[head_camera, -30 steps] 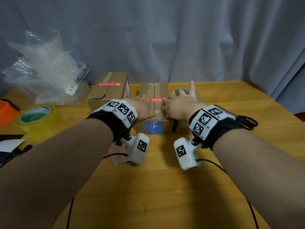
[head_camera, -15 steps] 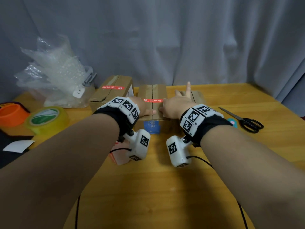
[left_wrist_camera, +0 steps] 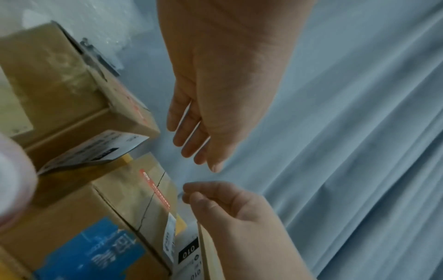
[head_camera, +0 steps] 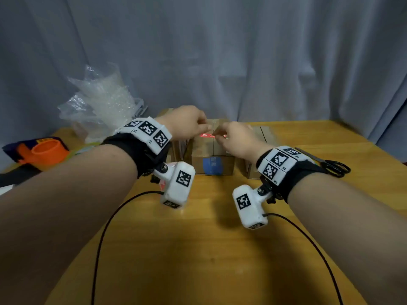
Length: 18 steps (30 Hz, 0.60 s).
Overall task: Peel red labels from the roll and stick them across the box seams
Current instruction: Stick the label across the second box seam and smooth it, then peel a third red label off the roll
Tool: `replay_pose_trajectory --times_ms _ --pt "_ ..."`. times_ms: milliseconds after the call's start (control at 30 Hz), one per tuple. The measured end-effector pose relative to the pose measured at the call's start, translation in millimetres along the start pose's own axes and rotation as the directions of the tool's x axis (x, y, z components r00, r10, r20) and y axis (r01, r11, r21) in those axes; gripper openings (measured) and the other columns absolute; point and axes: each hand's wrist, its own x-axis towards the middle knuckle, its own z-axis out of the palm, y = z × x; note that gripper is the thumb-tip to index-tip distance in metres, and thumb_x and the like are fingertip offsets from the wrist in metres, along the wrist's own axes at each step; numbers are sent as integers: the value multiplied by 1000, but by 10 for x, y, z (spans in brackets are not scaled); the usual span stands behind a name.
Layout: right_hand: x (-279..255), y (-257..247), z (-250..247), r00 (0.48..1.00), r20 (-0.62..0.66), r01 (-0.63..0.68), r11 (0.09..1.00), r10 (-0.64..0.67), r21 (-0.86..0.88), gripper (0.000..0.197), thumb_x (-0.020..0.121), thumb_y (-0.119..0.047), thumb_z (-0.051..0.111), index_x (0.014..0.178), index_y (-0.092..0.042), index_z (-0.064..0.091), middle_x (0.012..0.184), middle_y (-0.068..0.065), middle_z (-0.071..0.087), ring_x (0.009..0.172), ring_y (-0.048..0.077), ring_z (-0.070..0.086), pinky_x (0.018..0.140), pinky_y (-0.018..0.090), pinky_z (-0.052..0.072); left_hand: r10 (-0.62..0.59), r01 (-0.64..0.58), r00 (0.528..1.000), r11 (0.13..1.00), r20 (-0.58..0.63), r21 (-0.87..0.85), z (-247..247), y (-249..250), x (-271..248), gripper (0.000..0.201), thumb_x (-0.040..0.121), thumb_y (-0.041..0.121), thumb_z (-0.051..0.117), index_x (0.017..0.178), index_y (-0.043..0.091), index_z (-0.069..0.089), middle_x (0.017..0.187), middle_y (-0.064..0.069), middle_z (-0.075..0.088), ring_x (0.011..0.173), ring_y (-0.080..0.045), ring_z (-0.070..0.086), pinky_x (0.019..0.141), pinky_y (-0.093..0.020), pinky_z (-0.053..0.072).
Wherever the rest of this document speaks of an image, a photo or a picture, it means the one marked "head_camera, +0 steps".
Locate person's left forearm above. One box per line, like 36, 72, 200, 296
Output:
0, 144, 139, 305

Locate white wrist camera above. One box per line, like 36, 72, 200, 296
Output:
232, 184, 274, 230
151, 161, 196, 210

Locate black wristband with markers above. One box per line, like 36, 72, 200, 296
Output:
101, 116, 173, 179
255, 145, 329, 204

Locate person's right forearm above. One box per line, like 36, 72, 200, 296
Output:
287, 172, 407, 305

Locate cardboard box with pale tape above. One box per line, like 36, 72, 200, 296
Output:
157, 108, 193, 164

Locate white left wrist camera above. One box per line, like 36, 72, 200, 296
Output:
151, 161, 196, 210

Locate cardboard box with blue tape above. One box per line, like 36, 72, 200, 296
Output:
190, 118, 237, 176

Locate grey curtain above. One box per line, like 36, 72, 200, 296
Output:
0, 0, 407, 163

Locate black left wristband with markers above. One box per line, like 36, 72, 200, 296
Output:
101, 116, 173, 179

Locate black handled scissors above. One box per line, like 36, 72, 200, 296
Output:
294, 147, 351, 179

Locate black right wristband with markers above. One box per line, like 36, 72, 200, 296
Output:
255, 145, 329, 204

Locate clear bubble wrap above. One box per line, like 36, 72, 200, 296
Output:
58, 62, 144, 138

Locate plain cardboard box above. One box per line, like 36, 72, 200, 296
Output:
243, 125, 279, 180

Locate person's left hand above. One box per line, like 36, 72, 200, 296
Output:
164, 105, 212, 142

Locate black cable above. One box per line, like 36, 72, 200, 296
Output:
90, 191, 164, 305
262, 213, 345, 305

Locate orange and navy tape dispenser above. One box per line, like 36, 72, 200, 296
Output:
2, 136, 70, 166

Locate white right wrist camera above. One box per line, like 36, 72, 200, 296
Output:
232, 184, 274, 230

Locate person's right hand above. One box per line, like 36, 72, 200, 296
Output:
215, 121, 275, 166

